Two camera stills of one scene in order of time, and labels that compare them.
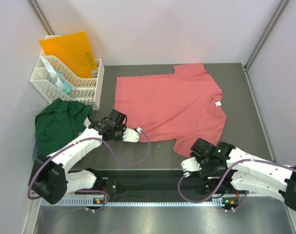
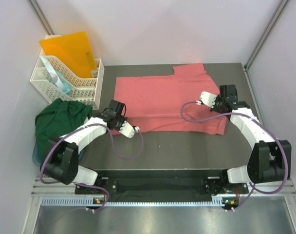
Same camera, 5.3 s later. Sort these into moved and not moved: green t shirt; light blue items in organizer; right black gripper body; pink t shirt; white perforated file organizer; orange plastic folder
Moved: right black gripper body; pink t shirt
Not moved: light blue items in organizer; white perforated file organizer; green t shirt; orange plastic folder
